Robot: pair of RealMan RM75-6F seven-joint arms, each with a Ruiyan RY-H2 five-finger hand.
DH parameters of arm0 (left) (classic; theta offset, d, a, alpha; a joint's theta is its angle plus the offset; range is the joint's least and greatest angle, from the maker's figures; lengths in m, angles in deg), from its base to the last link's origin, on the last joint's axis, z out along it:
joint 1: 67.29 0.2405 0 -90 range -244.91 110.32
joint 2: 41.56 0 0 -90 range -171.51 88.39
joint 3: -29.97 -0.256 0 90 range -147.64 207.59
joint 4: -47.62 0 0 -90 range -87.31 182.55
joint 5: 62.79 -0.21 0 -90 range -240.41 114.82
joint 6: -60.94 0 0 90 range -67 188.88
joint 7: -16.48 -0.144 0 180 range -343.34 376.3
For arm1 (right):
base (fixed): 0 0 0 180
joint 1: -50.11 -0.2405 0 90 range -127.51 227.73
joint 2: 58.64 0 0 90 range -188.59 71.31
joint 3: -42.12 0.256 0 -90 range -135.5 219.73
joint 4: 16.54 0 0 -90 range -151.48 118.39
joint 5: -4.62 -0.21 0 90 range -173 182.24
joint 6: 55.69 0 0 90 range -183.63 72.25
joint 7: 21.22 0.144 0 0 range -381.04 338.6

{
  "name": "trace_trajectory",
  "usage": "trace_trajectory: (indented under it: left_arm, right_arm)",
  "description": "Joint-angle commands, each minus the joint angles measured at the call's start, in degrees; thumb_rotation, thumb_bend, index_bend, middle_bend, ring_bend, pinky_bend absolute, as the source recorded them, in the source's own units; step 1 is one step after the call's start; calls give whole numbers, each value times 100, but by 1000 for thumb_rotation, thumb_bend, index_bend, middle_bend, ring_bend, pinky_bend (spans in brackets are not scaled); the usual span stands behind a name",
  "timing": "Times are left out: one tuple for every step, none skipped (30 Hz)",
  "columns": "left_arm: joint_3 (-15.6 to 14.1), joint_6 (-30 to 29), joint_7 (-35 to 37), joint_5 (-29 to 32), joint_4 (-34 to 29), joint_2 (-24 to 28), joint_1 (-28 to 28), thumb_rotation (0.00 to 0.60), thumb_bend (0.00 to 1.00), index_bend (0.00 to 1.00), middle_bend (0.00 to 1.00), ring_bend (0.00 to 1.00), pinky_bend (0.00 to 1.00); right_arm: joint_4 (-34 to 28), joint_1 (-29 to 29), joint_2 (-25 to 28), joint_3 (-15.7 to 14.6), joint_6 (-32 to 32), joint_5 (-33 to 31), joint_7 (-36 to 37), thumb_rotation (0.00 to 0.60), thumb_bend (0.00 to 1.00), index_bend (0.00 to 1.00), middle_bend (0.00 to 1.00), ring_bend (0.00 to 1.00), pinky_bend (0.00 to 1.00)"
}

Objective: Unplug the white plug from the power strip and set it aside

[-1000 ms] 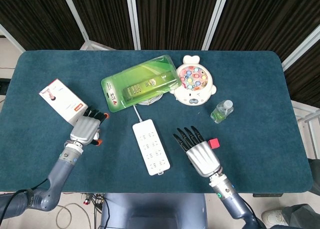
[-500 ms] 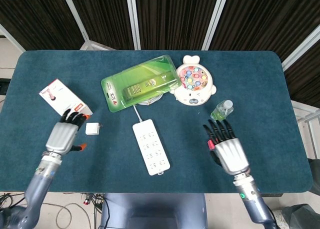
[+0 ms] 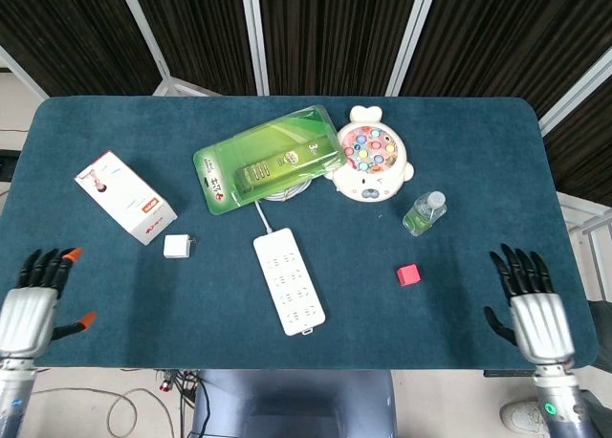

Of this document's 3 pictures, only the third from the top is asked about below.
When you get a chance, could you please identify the pink red cube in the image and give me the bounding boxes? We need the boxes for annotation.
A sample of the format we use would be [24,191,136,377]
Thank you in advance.
[396,263,422,287]

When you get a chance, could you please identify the white carton box red logo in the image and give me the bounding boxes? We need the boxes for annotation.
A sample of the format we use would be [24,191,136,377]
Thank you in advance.
[74,150,179,247]

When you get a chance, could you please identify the water bottle green label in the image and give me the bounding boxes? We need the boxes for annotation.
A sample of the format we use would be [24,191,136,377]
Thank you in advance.
[402,190,448,237]

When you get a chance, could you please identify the white partition frame post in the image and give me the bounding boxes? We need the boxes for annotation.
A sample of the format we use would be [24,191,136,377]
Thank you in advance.
[384,0,441,98]
[114,0,224,98]
[538,45,612,136]
[0,45,50,100]
[240,0,270,98]

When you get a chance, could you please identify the white metal rack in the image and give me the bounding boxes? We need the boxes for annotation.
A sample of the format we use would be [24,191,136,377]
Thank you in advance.
[557,191,612,305]

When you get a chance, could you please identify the white power strip cable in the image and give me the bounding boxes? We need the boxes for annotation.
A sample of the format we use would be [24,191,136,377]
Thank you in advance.
[254,177,312,235]

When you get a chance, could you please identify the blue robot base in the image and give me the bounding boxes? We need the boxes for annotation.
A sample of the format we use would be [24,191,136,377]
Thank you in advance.
[190,368,398,438]

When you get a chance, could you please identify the green blister package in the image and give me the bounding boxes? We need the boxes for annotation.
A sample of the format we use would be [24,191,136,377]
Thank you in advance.
[192,104,348,216]

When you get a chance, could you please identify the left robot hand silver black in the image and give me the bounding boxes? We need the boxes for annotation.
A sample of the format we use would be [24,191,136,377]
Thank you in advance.
[0,246,98,361]

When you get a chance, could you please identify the pale floor cable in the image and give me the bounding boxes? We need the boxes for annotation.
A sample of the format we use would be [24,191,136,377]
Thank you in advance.
[35,385,176,438]

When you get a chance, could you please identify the white power strip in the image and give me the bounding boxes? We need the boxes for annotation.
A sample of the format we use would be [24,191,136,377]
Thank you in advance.
[252,227,327,338]

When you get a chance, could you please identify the white shoe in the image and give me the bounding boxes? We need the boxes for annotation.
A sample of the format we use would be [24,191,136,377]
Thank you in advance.
[499,399,546,434]

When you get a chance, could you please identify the white seal fishing toy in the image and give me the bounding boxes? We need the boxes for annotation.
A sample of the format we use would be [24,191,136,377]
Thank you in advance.
[323,104,416,204]

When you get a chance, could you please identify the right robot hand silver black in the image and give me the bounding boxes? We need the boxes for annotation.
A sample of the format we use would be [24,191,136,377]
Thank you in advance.
[482,243,577,366]

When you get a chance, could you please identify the teal table cloth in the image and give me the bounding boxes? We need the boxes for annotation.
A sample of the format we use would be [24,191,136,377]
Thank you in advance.
[0,96,599,370]

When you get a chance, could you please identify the white power adapter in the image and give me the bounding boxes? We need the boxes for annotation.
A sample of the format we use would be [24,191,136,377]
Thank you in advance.
[163,234,199,260]

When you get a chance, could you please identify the black cable bundle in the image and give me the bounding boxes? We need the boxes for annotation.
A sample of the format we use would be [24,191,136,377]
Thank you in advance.
[155,369,211,438]

